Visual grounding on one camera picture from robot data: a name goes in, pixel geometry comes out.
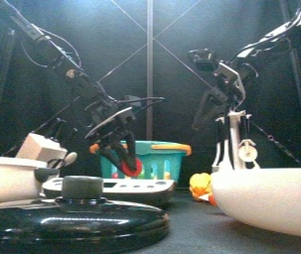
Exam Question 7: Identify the yellow orange toy fruit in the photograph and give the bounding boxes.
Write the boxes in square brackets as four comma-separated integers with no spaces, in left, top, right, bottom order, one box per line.
[189,172,220,207]

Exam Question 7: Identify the grey toy spoon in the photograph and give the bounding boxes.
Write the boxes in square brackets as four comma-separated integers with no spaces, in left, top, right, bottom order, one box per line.
[51,151,79,170]

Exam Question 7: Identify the red toy strawberry half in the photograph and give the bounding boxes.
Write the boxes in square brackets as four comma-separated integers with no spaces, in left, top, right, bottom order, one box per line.
[119,158,145,178]

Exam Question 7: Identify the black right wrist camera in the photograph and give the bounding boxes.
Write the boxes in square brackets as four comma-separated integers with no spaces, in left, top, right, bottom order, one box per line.
[188,48,221,72]

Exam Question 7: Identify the white box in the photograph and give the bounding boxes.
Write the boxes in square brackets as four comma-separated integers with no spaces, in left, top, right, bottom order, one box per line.
[15,132,71,164]

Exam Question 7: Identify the black glossy pot lid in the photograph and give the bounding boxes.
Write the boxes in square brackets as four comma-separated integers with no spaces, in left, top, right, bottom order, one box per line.
[0,175,172,254]

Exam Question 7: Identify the white black toy stove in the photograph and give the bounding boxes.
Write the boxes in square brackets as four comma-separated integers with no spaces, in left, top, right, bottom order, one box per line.
[40,177,178,207]

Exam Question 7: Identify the teal basket with orange handles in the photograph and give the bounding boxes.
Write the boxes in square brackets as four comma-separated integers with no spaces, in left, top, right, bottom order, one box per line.
[89,140,194,184]

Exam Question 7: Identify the grey metal frame pole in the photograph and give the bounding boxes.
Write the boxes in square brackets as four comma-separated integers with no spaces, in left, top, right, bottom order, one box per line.
[145,0,156,141]

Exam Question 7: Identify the white pot with dark handle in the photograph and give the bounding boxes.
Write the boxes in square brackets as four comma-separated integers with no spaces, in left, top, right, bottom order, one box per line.
[0,155,62,205]

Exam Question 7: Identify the large white bowl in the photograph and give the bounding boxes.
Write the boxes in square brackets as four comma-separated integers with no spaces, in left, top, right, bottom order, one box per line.
[211,166,301,240]

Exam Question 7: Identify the white toy pizza cutter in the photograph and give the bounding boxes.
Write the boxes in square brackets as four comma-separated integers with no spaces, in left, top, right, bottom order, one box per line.
[236,138,261,171]

